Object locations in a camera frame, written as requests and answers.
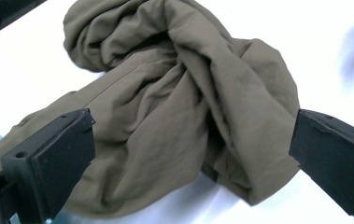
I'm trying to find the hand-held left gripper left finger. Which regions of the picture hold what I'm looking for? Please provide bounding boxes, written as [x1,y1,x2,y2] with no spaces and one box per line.
[0,107,97,224]

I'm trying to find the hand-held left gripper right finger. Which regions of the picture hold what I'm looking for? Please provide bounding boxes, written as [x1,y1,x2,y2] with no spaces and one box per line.
[289,108,354,224]

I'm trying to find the olive green pants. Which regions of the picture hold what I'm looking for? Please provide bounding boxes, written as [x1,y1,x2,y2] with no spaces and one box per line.
[0,0,301,218]

